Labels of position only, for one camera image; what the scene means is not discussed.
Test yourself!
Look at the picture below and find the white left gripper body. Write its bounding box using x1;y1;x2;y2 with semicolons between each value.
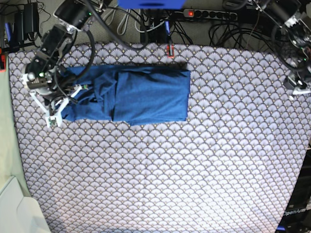
289;87;311;101

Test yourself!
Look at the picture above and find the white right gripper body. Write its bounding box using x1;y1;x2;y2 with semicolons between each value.
30;84;88;127

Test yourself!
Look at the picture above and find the blue long-sleeve T-shirt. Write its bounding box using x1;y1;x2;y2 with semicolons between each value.
62;65;190;126

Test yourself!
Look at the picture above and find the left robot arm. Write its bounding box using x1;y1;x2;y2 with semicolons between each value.
254;0;311;96

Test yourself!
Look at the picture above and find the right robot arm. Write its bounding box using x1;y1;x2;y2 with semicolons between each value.
21;0;114;127

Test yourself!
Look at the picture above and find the orange clamp at table edge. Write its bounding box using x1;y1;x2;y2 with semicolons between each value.
0;48;6;72

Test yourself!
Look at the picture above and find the black power adapter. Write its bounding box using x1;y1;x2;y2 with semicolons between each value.
14;2;39;42

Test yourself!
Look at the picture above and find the fan-patterned table cloth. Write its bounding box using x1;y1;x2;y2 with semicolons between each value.
9;43;311;233

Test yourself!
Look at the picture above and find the black OpenArm base box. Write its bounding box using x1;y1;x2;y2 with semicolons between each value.
276;170;311;233

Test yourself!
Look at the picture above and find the red and grey table clamp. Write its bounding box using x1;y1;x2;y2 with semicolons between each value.
166;44;174;58

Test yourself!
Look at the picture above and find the grey looped cable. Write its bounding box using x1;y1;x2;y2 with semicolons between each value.
116;9;132;36

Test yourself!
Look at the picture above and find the black power strip red switch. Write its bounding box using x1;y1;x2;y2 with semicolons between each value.
183;9;238;21

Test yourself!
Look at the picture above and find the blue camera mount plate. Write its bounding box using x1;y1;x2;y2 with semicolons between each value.
118;0;185;9

